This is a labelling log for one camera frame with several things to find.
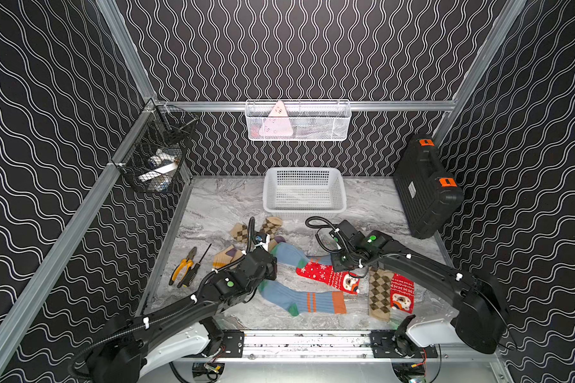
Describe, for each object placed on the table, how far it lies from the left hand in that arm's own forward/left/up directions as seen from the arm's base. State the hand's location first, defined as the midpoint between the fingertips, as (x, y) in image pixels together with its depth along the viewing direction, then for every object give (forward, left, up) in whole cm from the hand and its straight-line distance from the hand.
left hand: (274, 254), depth 80 cm
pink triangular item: (+43, +3, +22) cm, 48 cm away
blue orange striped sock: (-11, -9, -12) cm, 19 cm away
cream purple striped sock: (+11, +1, -12) cm, 16 cm away
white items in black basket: (+13, +37, +20) cm, 44 cm away
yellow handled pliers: (-2, +35, -13) cm, 37 cm away
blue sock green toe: (+4, -4, -6) cm, 9 cm away
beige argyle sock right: (-7, -38, -12) cm, 40 cm away
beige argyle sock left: (+16, +16, -13) cm, 26 cm away
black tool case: (+22, -55, +9) cm, 60 cm away
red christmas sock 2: (-5, -46, -13) cm, 48 cm away
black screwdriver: (-3, +31, -13) cm, 34 cm away
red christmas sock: (-2, -25, -12) cm, 28 cm away
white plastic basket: (+39, -10, -12) cm, 42 cm away
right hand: (0, -21, -3) cm, 22 cm away
